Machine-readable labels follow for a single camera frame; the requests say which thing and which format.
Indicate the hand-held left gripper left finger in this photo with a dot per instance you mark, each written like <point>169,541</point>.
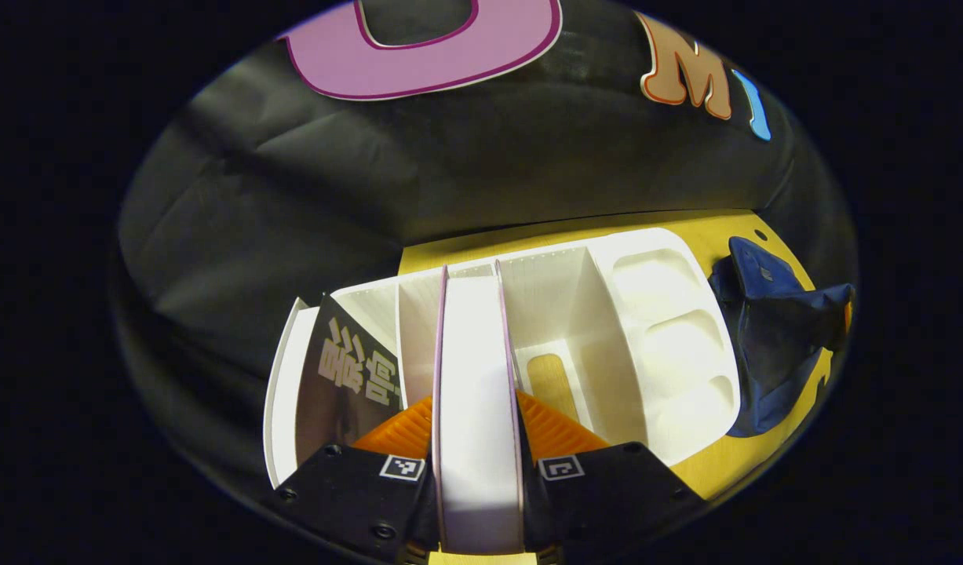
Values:
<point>355,502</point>

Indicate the dark portrait cover book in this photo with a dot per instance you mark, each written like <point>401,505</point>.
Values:
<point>340,377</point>

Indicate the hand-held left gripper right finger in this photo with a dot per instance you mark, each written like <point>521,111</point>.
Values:
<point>607,502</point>

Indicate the white plastic bookshelf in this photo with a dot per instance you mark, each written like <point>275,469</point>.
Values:
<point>677,353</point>

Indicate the blue schoolbag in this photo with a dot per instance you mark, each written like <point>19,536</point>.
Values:
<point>771,329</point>

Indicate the pink cover book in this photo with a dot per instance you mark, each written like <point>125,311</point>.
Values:
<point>477,392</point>

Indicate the black backdrop cloth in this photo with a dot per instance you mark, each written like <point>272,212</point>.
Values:
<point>293,196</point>

